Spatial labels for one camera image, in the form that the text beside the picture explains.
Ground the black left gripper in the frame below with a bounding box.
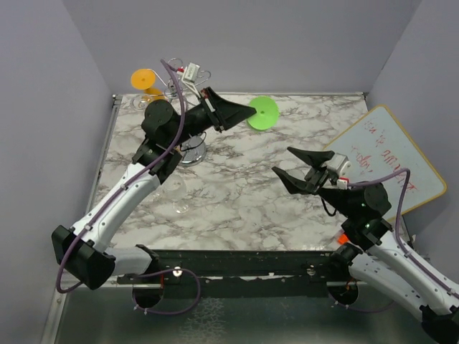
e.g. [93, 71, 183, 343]
[168, 86, 257, 149]

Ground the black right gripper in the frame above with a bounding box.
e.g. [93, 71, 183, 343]
[273, 145, 356, 217]

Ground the green plastic wine glass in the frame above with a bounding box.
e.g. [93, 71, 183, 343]
[247, 96, 280, 131]

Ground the clear wine glass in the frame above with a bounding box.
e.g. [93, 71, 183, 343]
[162, 174, 189, 214]
[131, 95, 151, 111]

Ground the orange plastic wine glass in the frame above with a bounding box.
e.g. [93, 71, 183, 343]
[131, 68, 166, 102]

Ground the clear wine glass front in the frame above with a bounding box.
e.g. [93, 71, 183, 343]
[162, 174, 189, 214]

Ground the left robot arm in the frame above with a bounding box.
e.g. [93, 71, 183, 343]
[51, 87, 256, 290]

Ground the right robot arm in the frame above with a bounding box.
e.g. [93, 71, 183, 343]
[273, 147, 458, 343]

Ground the chrome wine glass rack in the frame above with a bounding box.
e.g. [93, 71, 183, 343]
[164, 58, 212, 167]

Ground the red marker pen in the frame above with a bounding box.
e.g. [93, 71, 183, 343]
[337, 234, 349, 245]

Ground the yellow framed whiteboard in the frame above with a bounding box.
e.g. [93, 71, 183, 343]
[324, 105, 447, 214]

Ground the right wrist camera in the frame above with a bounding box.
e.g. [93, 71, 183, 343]
[322, 153, 351, 189]

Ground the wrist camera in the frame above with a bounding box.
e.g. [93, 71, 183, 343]
[181, 62, 200, 89]
[322, 153, 351, 189]

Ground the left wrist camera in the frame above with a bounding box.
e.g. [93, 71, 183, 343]
[181, 62, 200, 89]

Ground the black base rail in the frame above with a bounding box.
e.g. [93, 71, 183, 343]
[116, 244, 360, 307]

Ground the aluminium frame rail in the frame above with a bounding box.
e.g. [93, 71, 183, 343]
[53, 257, 442, 291]

